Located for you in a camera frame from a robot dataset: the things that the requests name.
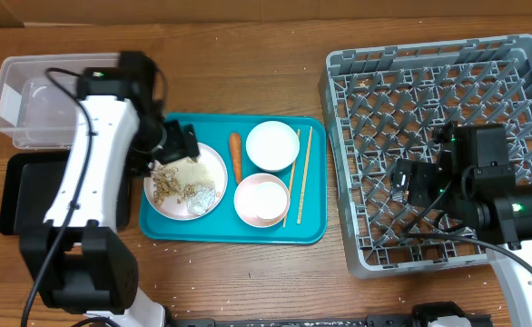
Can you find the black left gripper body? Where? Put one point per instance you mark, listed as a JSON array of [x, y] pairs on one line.
[[177, 144]]

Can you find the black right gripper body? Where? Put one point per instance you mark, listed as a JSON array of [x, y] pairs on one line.
[[425, 185]]

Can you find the foil wrapper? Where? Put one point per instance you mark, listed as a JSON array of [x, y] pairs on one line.
[[201, 201]]

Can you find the white bowl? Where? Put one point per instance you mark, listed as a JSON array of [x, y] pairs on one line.
[[272, 146]]

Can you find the pink bowl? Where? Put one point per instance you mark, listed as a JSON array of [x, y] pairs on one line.
[[244, 204]]

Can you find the wooden chopstick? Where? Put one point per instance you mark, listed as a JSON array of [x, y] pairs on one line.
[[291, 180], [304, 177]]

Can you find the white paper cup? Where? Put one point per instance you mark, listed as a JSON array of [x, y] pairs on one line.
[[270, 200]]

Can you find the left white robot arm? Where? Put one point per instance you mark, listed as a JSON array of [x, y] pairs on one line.
[[76, 259]]

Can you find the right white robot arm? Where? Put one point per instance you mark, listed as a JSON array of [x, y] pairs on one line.
[[470, 195]]

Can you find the grey dishwasher rack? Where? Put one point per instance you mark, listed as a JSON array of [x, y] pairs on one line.
[[381, 104]]

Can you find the pile of white rice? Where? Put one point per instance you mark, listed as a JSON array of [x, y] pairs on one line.
[[191, 173]]

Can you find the pink plate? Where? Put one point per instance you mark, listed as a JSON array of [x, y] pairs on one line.
[[178, 211]]

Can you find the pile of peanut shells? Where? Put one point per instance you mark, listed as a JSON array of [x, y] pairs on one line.
[[168, 181]]

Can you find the orange carrot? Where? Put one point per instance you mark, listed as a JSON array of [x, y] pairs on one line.
[[235, 150]]

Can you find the teal plastic tray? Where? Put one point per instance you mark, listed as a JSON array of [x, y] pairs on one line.
[[222, 224]]

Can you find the clear plastic storage bin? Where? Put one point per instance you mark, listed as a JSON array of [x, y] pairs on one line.
[[34, 112]]

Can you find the black plastic bin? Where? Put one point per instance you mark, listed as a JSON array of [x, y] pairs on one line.
[[31, 184]]

